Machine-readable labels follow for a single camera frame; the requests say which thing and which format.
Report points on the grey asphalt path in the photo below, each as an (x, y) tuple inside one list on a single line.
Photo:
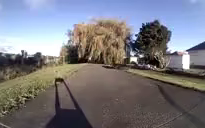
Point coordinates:
[(116, 93)]

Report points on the row of bushes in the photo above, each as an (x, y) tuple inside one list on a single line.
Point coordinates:
[(13, 65)]

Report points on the grass verge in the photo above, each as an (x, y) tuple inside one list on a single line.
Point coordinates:
[(20, 88)]

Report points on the large weeping willow tree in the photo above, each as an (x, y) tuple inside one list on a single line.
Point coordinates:
[(101, 41)]

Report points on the dark green tree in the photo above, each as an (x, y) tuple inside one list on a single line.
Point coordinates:
[(152, 40)]

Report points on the grass strip beside houses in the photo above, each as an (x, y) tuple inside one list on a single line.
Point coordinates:
[(176, 80)]

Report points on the white shed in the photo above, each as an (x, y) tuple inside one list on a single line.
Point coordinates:
[(179, 61)]

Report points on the white house with dark roof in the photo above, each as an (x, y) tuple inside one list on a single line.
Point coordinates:
[(202, 53)]

